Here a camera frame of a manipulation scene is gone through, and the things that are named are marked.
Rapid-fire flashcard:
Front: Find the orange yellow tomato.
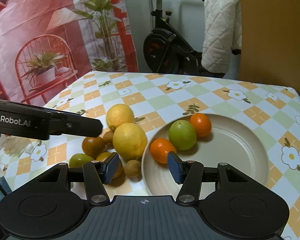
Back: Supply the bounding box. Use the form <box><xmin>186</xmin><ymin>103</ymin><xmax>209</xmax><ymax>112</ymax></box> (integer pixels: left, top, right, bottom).
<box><xmin>96</xmin><ymin>152</ymin><xmax>123</xmax><ymax>183</ymax></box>

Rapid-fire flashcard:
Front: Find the green tomato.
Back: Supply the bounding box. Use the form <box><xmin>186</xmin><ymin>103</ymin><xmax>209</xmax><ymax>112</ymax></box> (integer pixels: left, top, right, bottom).
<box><xmin>69</xmin><ymin>153</ymin><xmax>94</xmax><ymax>168</ymax></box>
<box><xmin>169</xmin><ymin>119</ymin><xmax>197</xmax><ymax>151</ymax></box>

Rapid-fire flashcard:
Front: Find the dark orange tomato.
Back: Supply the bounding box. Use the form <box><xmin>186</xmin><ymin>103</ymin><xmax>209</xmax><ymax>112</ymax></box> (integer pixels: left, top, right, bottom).
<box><xmin>82</xmin><ymin>137</ymin><xmax>106</xmax><ymax>159</ymax></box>

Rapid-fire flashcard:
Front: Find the green tomato front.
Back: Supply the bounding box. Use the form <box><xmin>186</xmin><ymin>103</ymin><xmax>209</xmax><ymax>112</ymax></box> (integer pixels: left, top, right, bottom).
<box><xmin>169</xmin><ymin>119</ymin><xmax>197</xmax><ymax>151</ymax></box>

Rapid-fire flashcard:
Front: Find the bright orange tomato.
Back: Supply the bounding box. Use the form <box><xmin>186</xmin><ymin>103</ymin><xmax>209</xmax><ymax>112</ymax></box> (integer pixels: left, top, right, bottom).
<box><xmin>149</xmin><ymin>138</ymin><xmax>177</xmax><ymax>164</ymax></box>

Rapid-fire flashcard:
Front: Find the yellow lemon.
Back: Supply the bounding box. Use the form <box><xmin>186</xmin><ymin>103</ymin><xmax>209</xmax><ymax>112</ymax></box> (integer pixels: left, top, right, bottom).
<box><xmin>106</xmin><ymin>104</ymin><xmax>135</xmax><ymax>132</ymax></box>
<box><xmin>113</xmin><ymin>123</ymin><xmax>147</xmax><ymax>161</ymax></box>

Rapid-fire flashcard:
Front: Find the clear plastic wrapper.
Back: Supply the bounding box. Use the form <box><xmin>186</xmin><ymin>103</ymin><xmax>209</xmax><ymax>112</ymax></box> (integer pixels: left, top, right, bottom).
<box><xmin>2</xmin><ymin>136</ymin><xmax>37</xmax><ymax>157</ymax></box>

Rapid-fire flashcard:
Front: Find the small brown longan front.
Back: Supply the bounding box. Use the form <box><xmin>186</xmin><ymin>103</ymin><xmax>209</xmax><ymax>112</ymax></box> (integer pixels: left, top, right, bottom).
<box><xmin>124</xmin><ymin>160</ymin><xmax>141</xmax><ymax>178</ymax></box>

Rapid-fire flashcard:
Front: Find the small brown longan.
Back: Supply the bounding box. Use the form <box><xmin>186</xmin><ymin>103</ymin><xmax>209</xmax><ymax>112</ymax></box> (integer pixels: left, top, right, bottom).
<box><xmin>124</xmin><ymin>160</ymin><xmax>141</xmax><ymax>178</ymax></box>
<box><xmin>103</xmin><ymin>131</ymin><xmax>114</xmax><ymax>145</ymax></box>

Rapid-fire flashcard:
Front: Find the small brown longan rear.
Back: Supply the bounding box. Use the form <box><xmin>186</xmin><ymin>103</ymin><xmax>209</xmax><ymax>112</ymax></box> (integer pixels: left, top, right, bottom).
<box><xmin>103</xmin><ymin>131</ymin><xmax>114</xmax><ymax>145</ymax></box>

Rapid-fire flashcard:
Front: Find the beige round plate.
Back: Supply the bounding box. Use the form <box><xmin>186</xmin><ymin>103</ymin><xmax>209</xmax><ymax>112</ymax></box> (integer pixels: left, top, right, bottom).
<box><xmin>141</xmin><ymin>114</ymin><xmax>269</xmax><ymax>197</ymax></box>

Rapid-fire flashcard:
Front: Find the red printed backdrop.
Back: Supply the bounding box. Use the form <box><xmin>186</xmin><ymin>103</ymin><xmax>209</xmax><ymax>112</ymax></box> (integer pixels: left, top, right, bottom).
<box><xmin>0</xmin><ymin>0</ymin><xmax>139</xmax><ymax>105</ymax></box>

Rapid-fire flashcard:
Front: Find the black exercise bike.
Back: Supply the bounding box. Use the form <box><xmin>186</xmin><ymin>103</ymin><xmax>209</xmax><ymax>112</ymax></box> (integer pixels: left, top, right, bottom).
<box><xmin>133</xmin><ymin>0</ymin><xmax>242</xmax><ymax>75</ymax></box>

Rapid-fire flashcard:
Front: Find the white quilted blanket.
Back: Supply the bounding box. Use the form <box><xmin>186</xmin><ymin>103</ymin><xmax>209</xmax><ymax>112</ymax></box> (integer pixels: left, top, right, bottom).
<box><xmin>201</xmin><ymin>0</ymin><xmax>242</xmax><ymax>74</ymax></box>

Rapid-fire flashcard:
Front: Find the wooden board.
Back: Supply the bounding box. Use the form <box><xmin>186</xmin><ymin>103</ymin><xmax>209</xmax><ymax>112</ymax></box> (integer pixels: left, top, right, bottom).
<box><xmin>239</xmin><ymin>0</ymin><xmax>300</xmax><ymax>95</ymax></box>

